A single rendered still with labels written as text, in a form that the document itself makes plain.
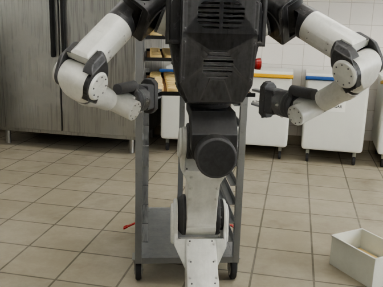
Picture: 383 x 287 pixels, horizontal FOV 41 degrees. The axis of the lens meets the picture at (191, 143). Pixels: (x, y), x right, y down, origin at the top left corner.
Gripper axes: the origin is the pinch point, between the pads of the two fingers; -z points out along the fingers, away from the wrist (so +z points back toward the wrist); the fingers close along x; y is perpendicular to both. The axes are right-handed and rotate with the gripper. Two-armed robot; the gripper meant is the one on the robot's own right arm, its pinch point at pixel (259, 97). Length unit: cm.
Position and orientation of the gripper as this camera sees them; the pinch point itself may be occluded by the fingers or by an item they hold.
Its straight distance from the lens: 178.6
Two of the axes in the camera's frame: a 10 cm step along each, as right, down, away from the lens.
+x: 0.3, -9.7, -2.4
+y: -8.2, 1.2, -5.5
